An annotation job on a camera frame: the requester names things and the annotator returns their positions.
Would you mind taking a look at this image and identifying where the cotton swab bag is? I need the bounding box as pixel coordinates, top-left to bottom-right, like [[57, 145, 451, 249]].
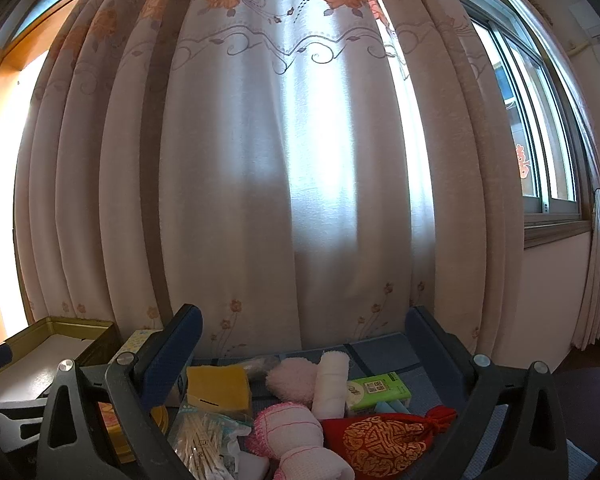
[[169, 403, 251, 480]]

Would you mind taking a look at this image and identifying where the yellow sponge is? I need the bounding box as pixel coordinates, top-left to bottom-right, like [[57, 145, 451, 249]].
[[186, 365, 252, 417]]

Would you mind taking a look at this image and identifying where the red gold embroidered pouch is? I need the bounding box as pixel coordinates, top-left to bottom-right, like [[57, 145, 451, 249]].
[[322, 405, 457, 479]]

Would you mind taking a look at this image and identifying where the green tissue pack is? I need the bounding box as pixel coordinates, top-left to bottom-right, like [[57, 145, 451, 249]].
[[346, 372, 412, 415]]

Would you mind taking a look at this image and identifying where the pink trimmed white towel roll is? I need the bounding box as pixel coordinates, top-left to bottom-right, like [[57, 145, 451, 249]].
[[245, 402, 355, 480]]

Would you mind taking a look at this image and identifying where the pink fluffy puff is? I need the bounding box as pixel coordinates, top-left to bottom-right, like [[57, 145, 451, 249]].
[[265, 358, 317, 406]]

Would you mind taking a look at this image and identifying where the clear bag of cotton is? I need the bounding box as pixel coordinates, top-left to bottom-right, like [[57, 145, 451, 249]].
[[238, 356, 280, 380]]

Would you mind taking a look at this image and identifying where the yellow round tin lid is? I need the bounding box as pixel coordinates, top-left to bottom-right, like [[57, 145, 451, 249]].
[[97, 401, 170, 464]]

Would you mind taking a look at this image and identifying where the yellow patterned tissue box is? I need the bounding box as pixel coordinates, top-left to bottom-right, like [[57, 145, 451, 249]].
[[109, 328, 160, 363]]

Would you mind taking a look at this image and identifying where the tied side curtain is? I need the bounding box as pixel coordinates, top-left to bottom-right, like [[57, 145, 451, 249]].
[[571, 188, 600, 350]]

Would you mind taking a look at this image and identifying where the floral beige curtain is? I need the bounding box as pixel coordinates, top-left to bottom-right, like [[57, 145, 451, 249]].
[[15, 0, 524, 358]]

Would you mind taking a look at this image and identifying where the sliding window frame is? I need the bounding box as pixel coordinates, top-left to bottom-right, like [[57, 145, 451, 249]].
[[460, 0, 596, 248]]

